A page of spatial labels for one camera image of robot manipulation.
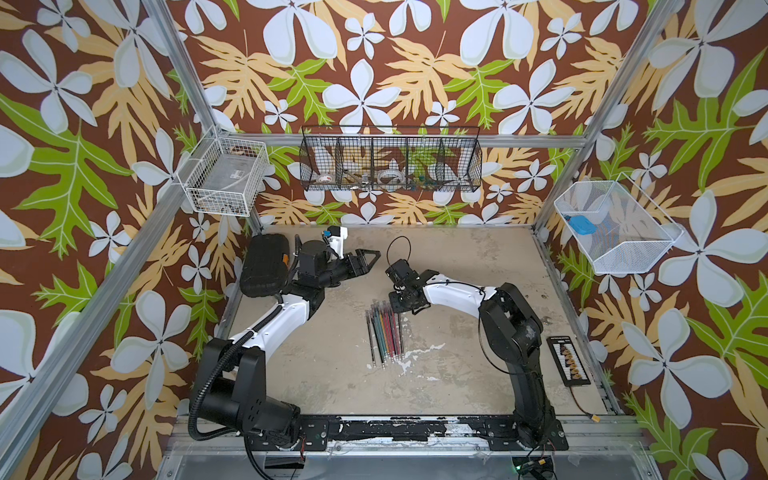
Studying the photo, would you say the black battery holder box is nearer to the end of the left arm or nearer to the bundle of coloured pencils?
the bundle of coloured pencils

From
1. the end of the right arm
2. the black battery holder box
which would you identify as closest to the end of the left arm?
the end of the right arm

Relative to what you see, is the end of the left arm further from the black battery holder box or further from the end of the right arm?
the black battery holder box

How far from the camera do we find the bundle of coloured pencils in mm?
884

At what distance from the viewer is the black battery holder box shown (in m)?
0.84

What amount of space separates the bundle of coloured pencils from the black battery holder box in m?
0.46
